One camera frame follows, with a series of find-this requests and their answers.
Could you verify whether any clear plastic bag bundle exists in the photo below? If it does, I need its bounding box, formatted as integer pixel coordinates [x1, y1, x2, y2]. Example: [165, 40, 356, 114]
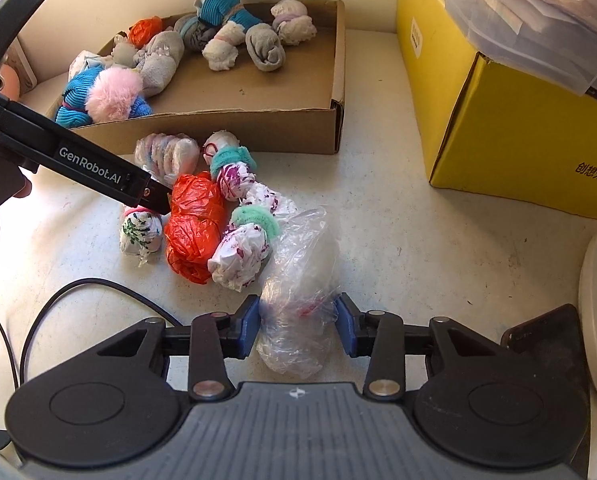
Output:
[256, 207, 340, 380]

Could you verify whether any pastel striped plastic bag bundle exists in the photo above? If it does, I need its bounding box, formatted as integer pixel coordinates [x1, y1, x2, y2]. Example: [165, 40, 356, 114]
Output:
[134, 132, 200, 187]

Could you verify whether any blue knit sock pink pompom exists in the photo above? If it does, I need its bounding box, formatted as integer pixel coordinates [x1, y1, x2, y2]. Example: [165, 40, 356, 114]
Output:
[53, 66, 154, 130]

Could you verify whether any large orange plastic bag bundle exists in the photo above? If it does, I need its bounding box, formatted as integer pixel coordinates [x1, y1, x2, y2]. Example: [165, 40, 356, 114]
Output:
[163, 172, 230, 285]

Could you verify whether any brown cardboard box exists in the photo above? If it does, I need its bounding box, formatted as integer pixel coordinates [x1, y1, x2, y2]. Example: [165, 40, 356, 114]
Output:
[52, 0, 347, 155]

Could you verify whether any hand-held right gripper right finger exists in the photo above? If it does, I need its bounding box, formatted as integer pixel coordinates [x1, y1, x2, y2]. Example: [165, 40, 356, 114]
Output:
[335, 292, 499, 402]

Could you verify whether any grey stack of books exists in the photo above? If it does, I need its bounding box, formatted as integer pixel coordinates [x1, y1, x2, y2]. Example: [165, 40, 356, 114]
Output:
[15, 35, 40, 87]

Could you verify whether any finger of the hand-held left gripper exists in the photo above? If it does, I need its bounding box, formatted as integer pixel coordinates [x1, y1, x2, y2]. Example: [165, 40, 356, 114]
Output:
[122, 172, 174, 217]

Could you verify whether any long beige sock bundle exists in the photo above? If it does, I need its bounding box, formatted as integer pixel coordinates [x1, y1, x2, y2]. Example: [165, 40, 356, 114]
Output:
[135, 30, 186, 99]

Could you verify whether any small grey sock bundle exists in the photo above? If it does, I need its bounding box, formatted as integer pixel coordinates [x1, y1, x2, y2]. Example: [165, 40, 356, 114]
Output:
[110, 39, 140, 69]

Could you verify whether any yellow cardboard box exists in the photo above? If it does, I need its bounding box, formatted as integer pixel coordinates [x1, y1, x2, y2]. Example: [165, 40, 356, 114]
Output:
[395, 0, 597, 222]

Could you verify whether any blue ribbed sock bundle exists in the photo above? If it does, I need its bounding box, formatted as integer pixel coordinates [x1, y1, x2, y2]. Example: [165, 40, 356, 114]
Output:
[193, 0, 264, 31]

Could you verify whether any small orange plastic bag bundle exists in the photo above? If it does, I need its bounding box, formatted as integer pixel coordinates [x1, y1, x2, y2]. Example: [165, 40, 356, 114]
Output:
[127, 16, 164, 49]

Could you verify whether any plain grey sock bundle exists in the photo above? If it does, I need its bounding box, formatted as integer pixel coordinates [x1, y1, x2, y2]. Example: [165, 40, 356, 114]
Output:
[245, 23, 288, 73]

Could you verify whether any black cable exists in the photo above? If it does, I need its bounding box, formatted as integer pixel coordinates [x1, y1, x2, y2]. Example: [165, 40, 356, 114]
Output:
[0, 277, 182, 442]

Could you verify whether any dark brown flat case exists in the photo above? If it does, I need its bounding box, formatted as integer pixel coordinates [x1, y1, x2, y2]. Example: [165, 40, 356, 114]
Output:
[500, 303, 592, 413]

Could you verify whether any pink egg-shaped object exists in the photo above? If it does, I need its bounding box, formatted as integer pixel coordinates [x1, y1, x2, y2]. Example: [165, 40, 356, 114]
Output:
[0, 62, 20, 104]

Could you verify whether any white floral bag pink band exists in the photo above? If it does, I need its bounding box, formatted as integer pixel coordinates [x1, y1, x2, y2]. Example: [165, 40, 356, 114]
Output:
[119, 203, 166, 267]

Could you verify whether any white lavender sock bundle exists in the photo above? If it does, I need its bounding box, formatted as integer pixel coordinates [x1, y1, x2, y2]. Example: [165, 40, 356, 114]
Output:
[270, 0, 318, 46]

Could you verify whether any clear plastic container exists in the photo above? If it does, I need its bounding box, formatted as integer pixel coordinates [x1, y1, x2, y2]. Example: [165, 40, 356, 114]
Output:
[405, 0, 597, 97]

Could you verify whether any white plastic bag bundle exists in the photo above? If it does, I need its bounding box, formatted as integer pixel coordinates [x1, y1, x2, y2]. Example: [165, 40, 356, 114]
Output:
[68, 49, 114, 84]

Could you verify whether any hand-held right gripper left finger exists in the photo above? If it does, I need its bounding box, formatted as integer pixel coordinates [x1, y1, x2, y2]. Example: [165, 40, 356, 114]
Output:
[98, 294, 260, 404]

